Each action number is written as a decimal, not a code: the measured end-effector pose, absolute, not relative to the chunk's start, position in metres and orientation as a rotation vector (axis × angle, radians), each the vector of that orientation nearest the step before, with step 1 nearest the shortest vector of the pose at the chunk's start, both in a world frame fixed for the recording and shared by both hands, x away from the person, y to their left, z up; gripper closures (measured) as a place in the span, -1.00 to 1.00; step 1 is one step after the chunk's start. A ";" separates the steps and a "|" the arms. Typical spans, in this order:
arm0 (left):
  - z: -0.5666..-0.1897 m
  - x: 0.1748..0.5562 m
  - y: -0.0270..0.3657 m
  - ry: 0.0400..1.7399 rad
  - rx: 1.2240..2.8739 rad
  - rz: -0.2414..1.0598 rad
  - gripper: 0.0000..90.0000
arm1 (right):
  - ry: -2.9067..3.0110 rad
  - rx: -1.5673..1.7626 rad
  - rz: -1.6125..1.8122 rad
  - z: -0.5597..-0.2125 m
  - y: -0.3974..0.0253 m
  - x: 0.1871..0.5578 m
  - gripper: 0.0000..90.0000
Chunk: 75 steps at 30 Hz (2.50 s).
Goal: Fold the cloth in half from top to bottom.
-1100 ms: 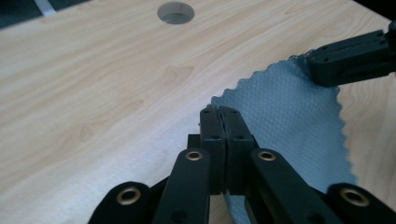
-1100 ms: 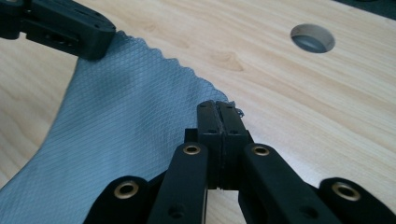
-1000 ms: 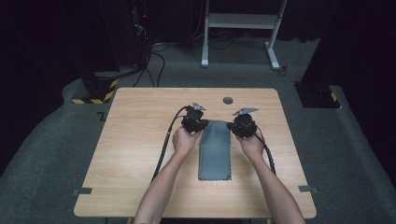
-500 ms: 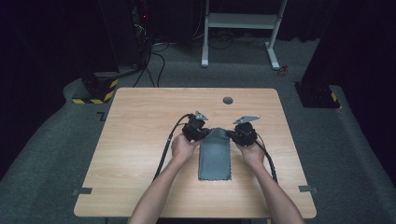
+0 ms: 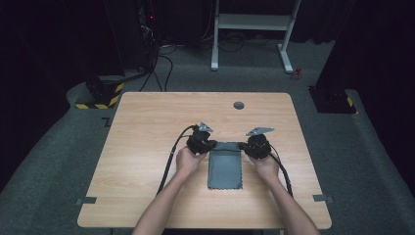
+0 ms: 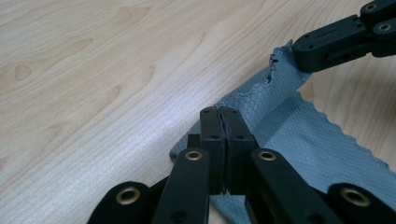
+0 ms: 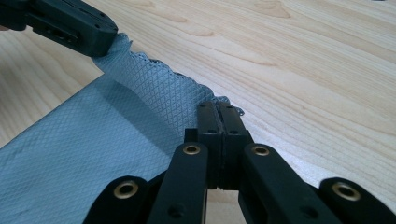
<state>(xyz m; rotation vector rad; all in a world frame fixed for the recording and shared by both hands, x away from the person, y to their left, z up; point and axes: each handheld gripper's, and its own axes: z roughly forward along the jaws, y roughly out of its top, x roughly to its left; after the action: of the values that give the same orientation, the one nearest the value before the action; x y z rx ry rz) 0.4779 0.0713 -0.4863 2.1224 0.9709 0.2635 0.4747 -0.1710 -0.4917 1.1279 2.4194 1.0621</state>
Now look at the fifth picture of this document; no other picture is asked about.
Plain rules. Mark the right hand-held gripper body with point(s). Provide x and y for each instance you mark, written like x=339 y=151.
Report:
x=259 y=147

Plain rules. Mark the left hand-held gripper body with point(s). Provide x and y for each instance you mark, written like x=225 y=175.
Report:
x=197 y=142

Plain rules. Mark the grey-blue microfibre cloth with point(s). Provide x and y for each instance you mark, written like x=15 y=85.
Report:
x=225 y=166

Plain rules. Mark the person's left hand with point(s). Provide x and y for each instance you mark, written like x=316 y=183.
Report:
x=189 y=161

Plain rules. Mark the person's right hand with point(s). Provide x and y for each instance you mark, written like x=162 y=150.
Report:
x=266 y=169

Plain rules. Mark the grey round table grommet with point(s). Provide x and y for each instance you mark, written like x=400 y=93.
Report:
x=239 y=105

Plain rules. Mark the grey tape strip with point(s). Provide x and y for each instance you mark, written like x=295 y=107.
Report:
x=86 y=200
x=322 y=198

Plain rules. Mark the small red floor item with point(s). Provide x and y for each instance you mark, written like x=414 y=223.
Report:
x=296 y=74

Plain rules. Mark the black stand base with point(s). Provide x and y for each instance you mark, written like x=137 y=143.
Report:
x=331 y=101

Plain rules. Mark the black yellow striped base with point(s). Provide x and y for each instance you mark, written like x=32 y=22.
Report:
x=104 y=93

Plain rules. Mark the dark equipment tower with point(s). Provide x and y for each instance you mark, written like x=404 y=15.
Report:
x=148 y=39

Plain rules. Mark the white metal stand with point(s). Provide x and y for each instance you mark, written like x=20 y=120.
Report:
x=251 y=22

